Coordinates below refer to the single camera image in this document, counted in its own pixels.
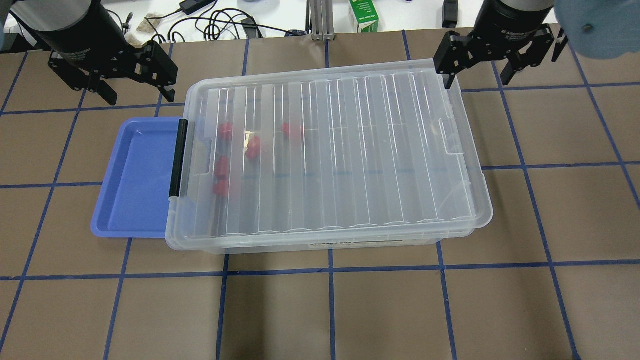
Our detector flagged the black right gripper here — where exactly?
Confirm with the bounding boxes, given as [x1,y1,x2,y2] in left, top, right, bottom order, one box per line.
[433,23,556,91]

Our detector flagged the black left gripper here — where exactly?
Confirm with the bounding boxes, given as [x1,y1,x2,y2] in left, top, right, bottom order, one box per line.
[48,41,178,106]

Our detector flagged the clear plastic box lid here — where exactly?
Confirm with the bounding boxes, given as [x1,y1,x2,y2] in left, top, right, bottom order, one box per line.
[184,59,494,240]

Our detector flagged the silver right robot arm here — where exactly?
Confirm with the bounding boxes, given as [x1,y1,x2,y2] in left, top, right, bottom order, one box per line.
[433,0,640,90]

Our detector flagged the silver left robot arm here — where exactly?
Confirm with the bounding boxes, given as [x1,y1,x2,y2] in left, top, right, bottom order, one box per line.
[1,0,178,106]

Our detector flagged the red block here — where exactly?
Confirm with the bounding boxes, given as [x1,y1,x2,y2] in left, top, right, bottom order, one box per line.
[212,178,230,198]
[245,136,262,160]
[213,155,230,180]
[217,121,234,142]
[281,121,306,141]

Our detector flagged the blue plastic tray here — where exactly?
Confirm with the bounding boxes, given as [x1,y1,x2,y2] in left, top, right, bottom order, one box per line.
[90,117,179,239]

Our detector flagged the clear plastic storage box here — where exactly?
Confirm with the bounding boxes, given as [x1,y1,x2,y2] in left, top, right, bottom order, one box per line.
[165,59,494,255]

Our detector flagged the black power adapter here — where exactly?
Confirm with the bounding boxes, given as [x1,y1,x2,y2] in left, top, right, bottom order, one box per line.
[179,0,216,15]

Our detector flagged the green white carton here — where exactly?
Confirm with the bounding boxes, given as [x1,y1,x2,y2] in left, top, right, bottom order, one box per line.
[348,0,380,34]

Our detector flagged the black box latch handle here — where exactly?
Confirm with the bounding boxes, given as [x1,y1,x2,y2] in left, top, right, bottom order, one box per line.
[168,118,189,198]

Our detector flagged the aluminium frame post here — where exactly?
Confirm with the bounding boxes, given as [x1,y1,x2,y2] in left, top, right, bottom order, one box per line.
[306,0,336,41]

